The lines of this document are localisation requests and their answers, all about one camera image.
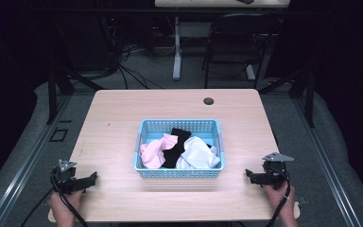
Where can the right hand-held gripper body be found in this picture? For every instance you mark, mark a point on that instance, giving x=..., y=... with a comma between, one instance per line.
x=274, y=175

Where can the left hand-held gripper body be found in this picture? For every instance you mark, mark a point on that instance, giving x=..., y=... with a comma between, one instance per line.
x=66, y=181

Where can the person's left hand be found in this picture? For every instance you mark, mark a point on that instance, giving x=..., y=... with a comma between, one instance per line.
x=63, y=205

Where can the person's right hand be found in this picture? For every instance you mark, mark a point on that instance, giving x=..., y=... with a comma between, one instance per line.
x=279, y=198

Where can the white sock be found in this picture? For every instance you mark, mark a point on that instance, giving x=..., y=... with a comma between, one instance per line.
x=198, y=154

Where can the pink sock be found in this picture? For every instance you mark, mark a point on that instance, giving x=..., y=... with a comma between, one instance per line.
x=154, y=153

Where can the blue plastic basket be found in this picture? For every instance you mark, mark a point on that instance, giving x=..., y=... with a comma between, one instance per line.
x=157, y=130

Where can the black sock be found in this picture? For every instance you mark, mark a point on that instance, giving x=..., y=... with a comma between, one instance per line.
x=174, y=148

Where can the black folding chair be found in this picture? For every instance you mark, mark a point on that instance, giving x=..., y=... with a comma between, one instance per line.
x=238, y=47

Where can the white desk leg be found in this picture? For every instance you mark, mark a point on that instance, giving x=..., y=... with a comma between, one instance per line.
x=177, y=50

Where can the black metal frame stand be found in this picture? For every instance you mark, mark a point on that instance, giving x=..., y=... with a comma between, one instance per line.
x=299, y=91
x=60, y=82

